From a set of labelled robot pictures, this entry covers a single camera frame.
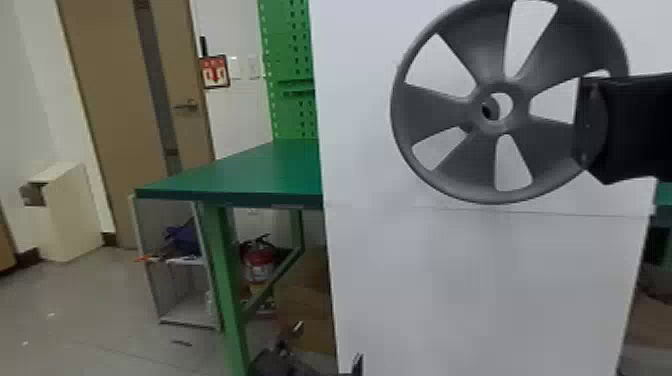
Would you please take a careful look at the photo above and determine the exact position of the white box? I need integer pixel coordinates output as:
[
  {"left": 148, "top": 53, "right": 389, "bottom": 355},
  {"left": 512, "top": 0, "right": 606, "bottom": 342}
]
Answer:
[{"left": 19, "top": 161, "right": 105, "bottom": 263}]

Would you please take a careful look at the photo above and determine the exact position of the white panel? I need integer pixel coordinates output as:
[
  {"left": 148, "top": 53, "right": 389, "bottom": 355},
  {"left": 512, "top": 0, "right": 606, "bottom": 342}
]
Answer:
[{"left": 309, "top": 0, "right": 672, "bottom": 376}]

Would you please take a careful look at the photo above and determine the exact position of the cardboard box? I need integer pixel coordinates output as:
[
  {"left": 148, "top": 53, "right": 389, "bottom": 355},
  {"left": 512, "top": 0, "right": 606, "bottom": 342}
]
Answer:
[{"left": 272, "top": 245, "right": 338, "bottom": 357}]

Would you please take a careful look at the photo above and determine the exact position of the grey shelf cabinet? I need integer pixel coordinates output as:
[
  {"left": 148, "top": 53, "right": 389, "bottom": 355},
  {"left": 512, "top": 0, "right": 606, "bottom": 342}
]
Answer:
[{"left": 129, "top": 195, "right": 222, "bottom": 330}]

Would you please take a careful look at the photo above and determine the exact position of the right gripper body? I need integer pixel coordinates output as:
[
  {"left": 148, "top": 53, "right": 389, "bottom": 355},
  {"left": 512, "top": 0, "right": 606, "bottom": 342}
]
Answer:
[{"left": 592, "top": 72, "right": 672, "bottom": 185}]

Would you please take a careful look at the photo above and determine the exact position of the grey wheel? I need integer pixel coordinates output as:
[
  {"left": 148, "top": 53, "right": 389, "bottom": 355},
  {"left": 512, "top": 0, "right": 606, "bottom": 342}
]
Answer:
[{"left": 389, "top": 0, "right": 630, "bottom": 205}]

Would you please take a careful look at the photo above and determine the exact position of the red fire extinguisher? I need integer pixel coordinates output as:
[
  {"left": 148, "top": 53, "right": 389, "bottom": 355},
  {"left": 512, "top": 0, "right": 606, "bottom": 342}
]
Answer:
[{"left": 239, "top": 233, "right": 279, "bottom": 288}]

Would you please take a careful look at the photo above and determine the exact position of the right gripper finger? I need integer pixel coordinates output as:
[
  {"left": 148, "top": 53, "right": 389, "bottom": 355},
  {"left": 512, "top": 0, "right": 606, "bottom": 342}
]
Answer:
[{"left": 571, "top": 76, "right": 611, "bottom": 171}]

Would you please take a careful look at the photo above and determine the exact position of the red wall sign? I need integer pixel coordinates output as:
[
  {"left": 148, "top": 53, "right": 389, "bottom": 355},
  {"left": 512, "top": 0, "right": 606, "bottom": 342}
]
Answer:
[{"left": 198, "top": 53, "right": 232, "bottom": 90}]

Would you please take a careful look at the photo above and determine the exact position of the brown door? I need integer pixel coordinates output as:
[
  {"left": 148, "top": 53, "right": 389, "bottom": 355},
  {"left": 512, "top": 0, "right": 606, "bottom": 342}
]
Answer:
[{"left": 54, "top": 0, "right": 217, "bottom": 250}]

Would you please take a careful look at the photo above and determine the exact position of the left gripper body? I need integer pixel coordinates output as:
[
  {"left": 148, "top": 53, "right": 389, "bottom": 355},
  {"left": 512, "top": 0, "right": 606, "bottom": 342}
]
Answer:
[{"left": 249, "top": 346, "right": 329, "bottom": 376}]

